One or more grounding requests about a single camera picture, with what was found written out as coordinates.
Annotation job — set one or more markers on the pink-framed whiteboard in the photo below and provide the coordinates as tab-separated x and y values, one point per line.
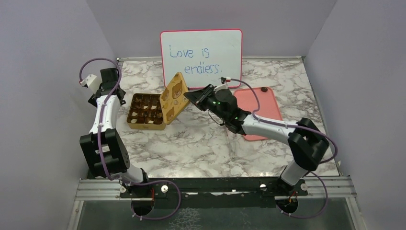
202	56

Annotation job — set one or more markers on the silver tin lid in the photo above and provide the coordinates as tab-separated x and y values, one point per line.
172	100

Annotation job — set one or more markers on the black table base rail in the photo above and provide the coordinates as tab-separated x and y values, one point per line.
170	193

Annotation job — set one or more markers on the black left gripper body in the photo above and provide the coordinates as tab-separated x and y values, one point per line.
92	100

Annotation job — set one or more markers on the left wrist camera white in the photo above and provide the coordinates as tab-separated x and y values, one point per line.
91	82

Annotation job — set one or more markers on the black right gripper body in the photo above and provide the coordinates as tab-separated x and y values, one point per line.
209	103

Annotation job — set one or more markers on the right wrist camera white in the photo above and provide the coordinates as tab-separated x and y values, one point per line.
223	85

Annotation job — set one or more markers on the pink plastic tray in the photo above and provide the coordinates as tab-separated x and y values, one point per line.
263	104

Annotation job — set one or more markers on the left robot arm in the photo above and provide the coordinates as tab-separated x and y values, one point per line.
103	148

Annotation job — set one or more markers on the pink silicone tongs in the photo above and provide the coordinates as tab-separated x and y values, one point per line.
232	142

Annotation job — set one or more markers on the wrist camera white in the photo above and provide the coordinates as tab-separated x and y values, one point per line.
91	82
223	85

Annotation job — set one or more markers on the gold chocolate box tray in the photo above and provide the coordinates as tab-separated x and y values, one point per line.
145	112

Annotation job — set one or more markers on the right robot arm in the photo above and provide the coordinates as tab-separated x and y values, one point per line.
308	145

